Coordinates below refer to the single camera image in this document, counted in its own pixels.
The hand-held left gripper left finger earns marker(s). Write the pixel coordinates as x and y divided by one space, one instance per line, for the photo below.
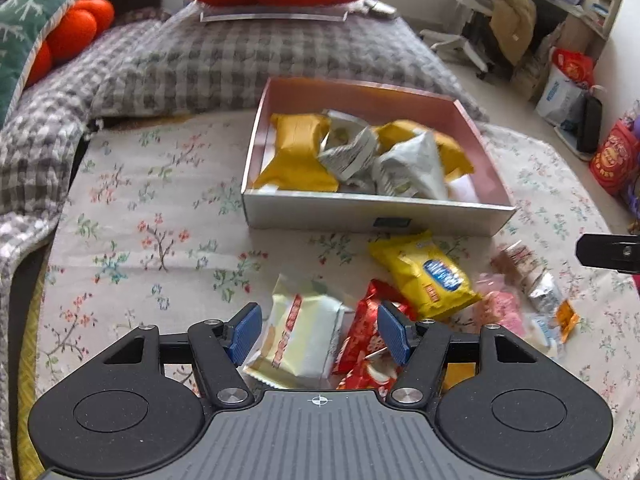
247 332

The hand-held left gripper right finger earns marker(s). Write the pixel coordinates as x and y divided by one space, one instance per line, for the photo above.
392 332

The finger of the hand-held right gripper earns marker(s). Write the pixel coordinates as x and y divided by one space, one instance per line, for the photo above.
607 252

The red snack packet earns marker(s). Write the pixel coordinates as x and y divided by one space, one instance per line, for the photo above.
362 330

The cream snack packet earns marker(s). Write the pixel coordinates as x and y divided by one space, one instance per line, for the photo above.
305 335

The yellow packet with blue label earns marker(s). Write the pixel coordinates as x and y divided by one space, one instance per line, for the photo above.
420 270

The clear blue and white packet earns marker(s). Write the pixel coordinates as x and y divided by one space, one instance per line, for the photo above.
542 332

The pink snack packet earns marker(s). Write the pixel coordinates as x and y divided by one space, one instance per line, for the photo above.
500 310

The pink cardboard box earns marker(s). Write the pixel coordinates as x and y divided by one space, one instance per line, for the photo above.
310 215

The small orange packet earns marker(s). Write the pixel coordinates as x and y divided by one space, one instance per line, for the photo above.
567 317

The silver and brown snack packet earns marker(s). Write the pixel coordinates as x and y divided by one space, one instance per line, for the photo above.
535 280

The large red printed bag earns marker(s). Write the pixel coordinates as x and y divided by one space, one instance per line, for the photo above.
615 160

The black upright case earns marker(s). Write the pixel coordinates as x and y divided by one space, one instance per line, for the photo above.
590 125

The floral cloth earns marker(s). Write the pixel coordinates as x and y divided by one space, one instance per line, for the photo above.
150 220

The white and blue bag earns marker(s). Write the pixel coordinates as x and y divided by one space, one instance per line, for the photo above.
560 97

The triangular silver snack packet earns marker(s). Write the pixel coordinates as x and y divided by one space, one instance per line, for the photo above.
415 165

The plain yellow snack packet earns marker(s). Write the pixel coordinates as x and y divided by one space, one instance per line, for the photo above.
457 155
295 155

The crumpled silver snack packet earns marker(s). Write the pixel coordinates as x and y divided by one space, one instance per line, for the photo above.
345 152

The small red bag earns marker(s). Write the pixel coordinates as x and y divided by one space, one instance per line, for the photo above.
575 65

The yellow woven mat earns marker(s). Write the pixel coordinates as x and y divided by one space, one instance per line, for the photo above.
30 360

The wooden desk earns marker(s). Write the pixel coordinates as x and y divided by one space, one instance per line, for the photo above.
595 15

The beige coat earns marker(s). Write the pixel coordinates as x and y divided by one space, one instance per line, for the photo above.
512 20

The grey checked pillow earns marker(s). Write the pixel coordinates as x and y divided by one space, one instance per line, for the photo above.
200 65

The small orange pumpkin cushion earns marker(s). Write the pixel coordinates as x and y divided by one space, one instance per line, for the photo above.
75 30

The green patterned cushion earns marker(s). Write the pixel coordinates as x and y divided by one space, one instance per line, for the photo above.
25 25

